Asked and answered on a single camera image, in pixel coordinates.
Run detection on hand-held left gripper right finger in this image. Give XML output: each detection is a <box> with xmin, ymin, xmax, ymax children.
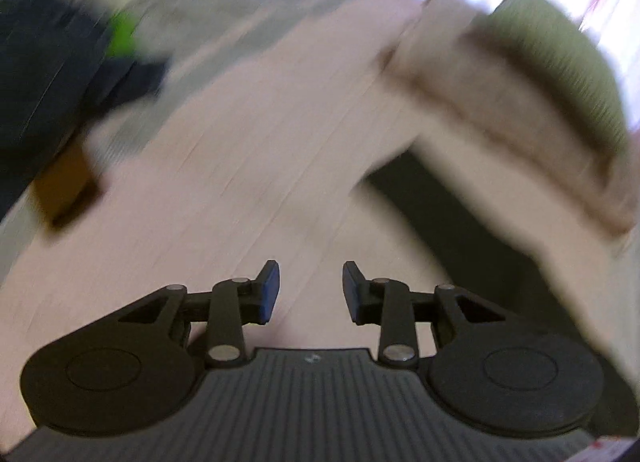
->
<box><xmin>342</xmin><ymin>261</ymin><xmax>507</xmax><ymax>369</ymax></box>

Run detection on pink and grey striped quilt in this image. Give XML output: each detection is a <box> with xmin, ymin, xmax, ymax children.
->
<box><xmin>0</xmin><ymin>0</ymin><xmax>501</xmax><ymax>443</ymax></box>

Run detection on green checked pillow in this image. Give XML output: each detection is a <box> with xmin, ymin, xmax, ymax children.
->
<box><xmin>487</xmin><ymin>0</ymin><xmax>628</xmax><ymax>163</ymax></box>

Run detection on black pants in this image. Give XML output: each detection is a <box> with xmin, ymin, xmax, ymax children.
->
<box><xmin>362</xmin><ymin>149</ymin><xmax>628</xmax><ymax>443</ymax></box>

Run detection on blue jeans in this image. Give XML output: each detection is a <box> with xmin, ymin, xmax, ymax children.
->
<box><xmin>0</xmin><ymin>0</ymin><xmax>168</xmax><ymax>223</ymax></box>

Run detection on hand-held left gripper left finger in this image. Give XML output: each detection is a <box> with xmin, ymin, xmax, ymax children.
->
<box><xmin>117</xmin><ymin>260</ymin><xmax>281</xmax><ymax>369</ymax></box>

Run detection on brown leather pouch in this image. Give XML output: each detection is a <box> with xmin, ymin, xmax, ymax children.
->
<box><xmin>30</xmin><ymin>142</ymin><xmax>103</xmax><ymax>230</ymax></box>

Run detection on beige pillow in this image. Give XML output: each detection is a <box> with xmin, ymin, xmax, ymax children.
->
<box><xmin>380</xmin><ymin>0</ymin><xmax>640</xmax><ymax>378</ymax></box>

